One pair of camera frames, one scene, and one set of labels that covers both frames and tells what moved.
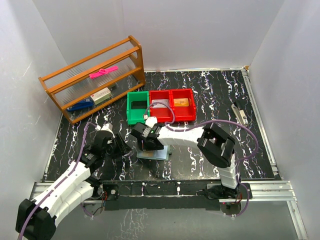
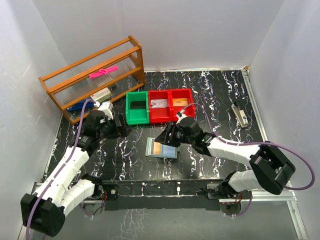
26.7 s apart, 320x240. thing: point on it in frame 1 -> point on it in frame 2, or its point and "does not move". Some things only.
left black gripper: [121, 145] -> [123, 131]
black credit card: [138, 104] does not move
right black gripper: [145, 147] -> [167, 138]
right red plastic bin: [182, 101] does not move
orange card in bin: [183, 102] does not move
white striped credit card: [165, 101] does not move
